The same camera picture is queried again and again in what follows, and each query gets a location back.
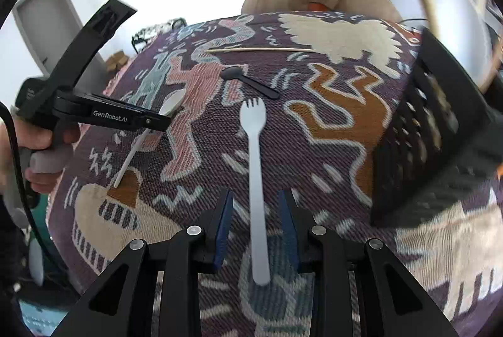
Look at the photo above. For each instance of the white plastic fork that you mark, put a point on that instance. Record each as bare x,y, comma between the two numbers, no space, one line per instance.
252,119

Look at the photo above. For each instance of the black shoe rack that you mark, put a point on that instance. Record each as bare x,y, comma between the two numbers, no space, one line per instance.
145,36

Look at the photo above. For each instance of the black plastic spork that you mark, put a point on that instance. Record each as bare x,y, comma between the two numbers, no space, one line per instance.
236,73

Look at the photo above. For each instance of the black slotted utensil holder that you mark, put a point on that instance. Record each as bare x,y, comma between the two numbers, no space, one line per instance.
444,139

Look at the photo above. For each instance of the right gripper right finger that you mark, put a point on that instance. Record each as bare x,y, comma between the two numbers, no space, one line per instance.
391,301

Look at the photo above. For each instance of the white plastic spoon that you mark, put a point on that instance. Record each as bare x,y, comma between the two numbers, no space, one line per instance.
170,105

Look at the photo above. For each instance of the patterned woven table cloth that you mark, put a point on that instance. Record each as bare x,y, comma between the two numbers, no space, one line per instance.
318,138

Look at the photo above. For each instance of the cardboard box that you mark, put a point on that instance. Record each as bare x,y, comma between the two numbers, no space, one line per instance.
116,61

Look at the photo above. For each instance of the person's left hand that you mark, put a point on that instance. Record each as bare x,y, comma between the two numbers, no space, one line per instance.
34,138

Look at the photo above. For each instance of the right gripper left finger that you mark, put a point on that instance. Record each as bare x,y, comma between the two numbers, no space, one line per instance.
120,301

